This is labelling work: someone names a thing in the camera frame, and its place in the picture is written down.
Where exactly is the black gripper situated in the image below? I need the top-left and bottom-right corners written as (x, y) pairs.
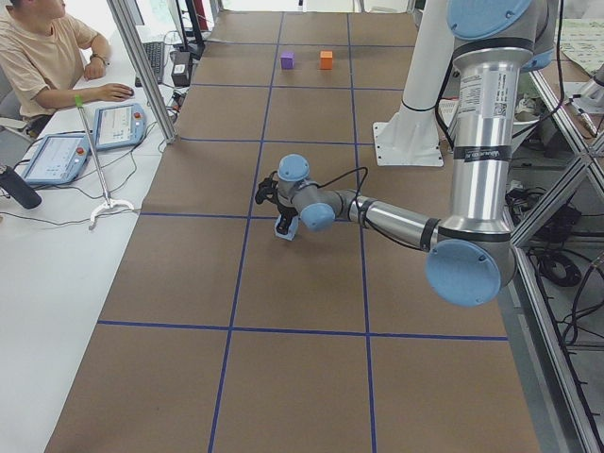
top-left (255, 173), bottom-right (297, 235)

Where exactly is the light blue foam block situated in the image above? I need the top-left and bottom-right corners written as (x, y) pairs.
top-left (275, 214), bottom-right (299, 242)

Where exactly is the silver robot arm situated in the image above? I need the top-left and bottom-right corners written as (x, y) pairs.
top-left (255, 1), bottom-right (562, 307)

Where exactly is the purple foam block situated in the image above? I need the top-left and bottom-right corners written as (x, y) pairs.
top-left (280, 51), bottom-right (295, 71)

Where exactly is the orange foam block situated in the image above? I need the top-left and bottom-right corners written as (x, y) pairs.
top-left (319, 50), bottom-right (334, 71)

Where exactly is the person's left hand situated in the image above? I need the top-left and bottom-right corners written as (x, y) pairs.
top-left (95, 83), bottom-right (130, 102)

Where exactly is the person's right hand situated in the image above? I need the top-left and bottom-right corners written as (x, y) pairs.
top-left (83, 58), bottom-right (106, 80)

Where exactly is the black power adapter box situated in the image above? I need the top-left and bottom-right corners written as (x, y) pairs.
top-left (171, 51), bottom-right (192, 87)

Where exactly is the far blue teach pendant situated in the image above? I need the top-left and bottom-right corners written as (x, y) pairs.
top-left (92, 103), bottom-right (146, 151)

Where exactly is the blue teach pendant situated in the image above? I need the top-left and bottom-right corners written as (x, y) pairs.
top-left (22, 133), bottom-right (90, 185)
top-left (92, 103), bottom-right (146, 151)

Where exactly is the black monitor stand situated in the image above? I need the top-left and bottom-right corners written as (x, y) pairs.
top-left (176, 0), bottom-right (205, 60)

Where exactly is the black keyboard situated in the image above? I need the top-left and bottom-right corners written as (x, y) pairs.
top-left (143, 42), bottom-right (165, 84)

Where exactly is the near blue teach pendant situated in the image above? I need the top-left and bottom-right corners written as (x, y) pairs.
top-left (22, 133), bottom-right (90, 185)

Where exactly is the black cylindrical bottle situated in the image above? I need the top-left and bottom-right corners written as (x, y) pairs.
top-left (0, 165), bottom-right (42, 210)

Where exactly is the seated person beige shirt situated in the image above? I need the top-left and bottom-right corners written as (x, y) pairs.
top-left (1, 1), bottom-right (110, 137)

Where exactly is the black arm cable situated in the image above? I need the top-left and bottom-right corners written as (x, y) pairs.
top-left (310, 166), bottom-right (443, 251)

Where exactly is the grey aluminium frame post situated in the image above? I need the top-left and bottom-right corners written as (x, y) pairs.
top-left (107, 0), bottom-right (176, 144)

